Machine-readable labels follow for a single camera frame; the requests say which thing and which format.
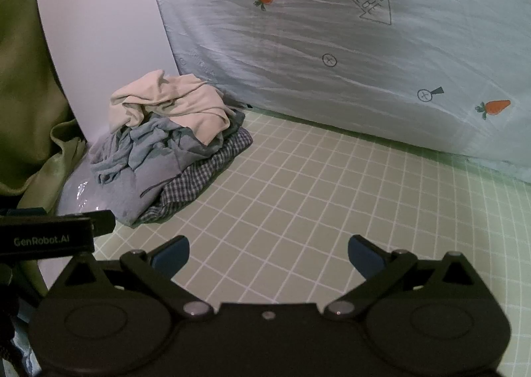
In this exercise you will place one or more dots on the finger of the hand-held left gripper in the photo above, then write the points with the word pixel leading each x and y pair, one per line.
pixel 103 223

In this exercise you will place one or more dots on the plaid garment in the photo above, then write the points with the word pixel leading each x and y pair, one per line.
pixel 199 176

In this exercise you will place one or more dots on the green curtain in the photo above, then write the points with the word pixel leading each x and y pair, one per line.
pixel 25 82

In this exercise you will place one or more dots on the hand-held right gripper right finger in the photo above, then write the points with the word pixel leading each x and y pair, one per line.
pixel 365 254

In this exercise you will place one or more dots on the carrot print light blue duvet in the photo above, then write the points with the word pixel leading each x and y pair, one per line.
pixel 332 49

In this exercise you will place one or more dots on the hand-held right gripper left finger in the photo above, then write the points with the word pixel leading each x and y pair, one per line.
pixel 170 254

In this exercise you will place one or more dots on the white plastic board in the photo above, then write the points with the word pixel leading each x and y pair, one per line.
pixel 103 37

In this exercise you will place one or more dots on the clear plastic bag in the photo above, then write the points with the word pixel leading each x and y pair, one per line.
pixel 76 196

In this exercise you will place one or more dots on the blue grey garment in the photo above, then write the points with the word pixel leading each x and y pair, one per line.
pixel 141 161

